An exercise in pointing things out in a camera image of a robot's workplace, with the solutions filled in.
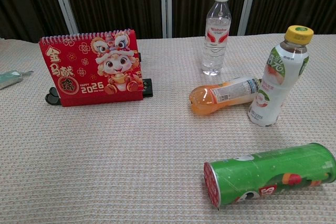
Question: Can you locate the red 2026 spiral desk calendar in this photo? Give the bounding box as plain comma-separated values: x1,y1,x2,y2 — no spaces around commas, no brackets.
38,27,144,108

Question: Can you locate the black plastic stand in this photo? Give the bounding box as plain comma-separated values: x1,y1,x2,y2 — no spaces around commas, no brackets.
45,52,154,106

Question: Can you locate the orange drink bottle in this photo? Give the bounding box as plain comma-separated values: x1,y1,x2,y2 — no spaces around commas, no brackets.
188,76,263,116

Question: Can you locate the clear water bottle white cap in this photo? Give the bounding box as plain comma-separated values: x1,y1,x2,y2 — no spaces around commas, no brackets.
201,0,233,76

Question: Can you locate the beige woven tablecloth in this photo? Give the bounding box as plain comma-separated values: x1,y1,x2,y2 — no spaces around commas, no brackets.
0,33,336,224

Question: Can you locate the white drink bottle yellow cap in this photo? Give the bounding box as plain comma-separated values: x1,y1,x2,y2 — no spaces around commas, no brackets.
247,25,314,127

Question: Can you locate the green chips can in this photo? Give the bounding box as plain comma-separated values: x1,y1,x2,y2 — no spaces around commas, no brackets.
203,142,336,208

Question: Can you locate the teal packet at left edge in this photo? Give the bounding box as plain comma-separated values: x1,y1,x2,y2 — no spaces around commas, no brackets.
0,70,34,90

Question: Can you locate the white screen frame post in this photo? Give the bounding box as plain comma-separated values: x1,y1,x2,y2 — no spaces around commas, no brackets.
159,0,173,39
237,0,261,36
48,0,79,35

